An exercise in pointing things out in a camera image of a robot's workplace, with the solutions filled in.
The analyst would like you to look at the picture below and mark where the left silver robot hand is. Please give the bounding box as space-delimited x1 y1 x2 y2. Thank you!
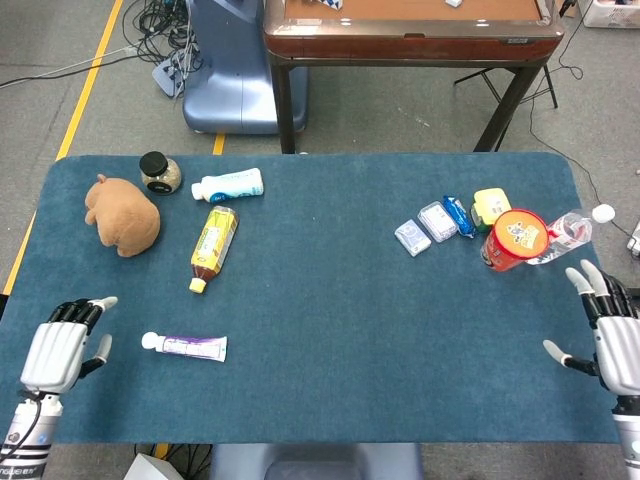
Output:
19 295 119 394

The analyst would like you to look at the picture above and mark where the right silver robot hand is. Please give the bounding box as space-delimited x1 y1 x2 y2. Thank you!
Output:
543 258 640 401

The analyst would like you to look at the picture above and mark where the purple white tube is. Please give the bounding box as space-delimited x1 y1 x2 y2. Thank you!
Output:
141 331 229 363

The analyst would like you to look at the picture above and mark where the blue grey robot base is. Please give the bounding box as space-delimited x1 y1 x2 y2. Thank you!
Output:
208 442 425 480

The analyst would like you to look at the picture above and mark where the clear water bottle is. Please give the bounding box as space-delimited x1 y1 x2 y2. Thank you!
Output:
525 203 616 269

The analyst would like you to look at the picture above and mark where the white box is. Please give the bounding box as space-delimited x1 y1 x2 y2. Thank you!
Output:
123 452 171 480

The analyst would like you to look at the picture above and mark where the red instant noodle cup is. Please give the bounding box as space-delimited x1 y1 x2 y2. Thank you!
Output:
480 208 550 273

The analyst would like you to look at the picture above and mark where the brown plush toy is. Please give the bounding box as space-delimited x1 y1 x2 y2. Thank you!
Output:
83 173 162 259

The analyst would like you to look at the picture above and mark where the yellow lid green box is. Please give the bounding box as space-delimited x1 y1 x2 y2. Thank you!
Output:
470 187 513 234

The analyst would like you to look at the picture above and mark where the yellow label tea bottle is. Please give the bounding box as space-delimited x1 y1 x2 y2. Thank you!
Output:
188 205 240 295

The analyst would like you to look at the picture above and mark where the blue snack packet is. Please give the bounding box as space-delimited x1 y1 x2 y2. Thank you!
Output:
442 194 476 240

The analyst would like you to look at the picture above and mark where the glass jar black lid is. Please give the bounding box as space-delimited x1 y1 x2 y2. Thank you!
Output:
138 151 183 195

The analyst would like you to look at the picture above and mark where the clear purple tissue pack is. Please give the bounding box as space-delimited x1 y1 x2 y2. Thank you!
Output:
417 200 459 244

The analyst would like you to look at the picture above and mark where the white tissue pack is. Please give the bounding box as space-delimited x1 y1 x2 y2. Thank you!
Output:
393 218 433 258

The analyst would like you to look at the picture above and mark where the white blue plastic bottle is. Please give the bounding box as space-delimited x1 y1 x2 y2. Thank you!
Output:
191 167 265 204

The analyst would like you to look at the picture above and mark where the blue table mat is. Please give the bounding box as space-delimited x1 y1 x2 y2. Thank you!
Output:
0 152 637 446

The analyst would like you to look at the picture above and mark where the grey power strip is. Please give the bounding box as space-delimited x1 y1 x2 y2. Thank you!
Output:
151 49 201 99

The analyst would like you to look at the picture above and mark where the white storage crate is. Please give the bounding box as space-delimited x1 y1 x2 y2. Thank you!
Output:
582 0 640 29

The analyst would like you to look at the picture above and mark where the brown mahjong table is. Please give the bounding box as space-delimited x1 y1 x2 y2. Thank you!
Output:
263 0 566 154

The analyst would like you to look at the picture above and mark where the white floor cable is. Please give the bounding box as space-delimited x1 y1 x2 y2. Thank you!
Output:
0 44 141 91

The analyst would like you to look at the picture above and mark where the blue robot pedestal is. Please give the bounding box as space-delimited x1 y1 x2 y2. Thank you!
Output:
181 0 309 136

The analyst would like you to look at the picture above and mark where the black floor cable bundle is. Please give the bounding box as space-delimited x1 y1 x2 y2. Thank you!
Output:
122 0 204 66

